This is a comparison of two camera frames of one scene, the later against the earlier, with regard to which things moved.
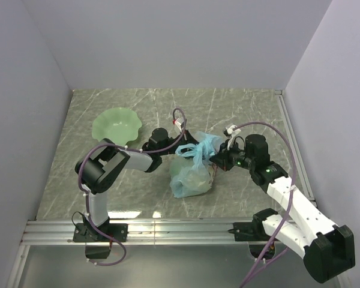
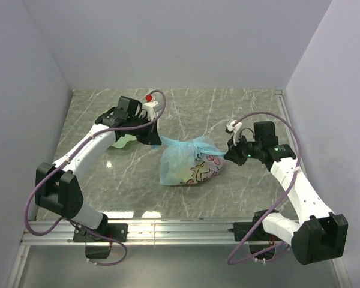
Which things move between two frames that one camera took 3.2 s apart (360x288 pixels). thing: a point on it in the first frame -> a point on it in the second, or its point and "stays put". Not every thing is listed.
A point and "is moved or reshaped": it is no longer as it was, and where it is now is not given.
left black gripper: x=188 y=138 -> x=150 y=137
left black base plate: x=86 y=232 stays put
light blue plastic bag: x=192 y=170 is moved or reshaped
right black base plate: x=249 y=231 stays put
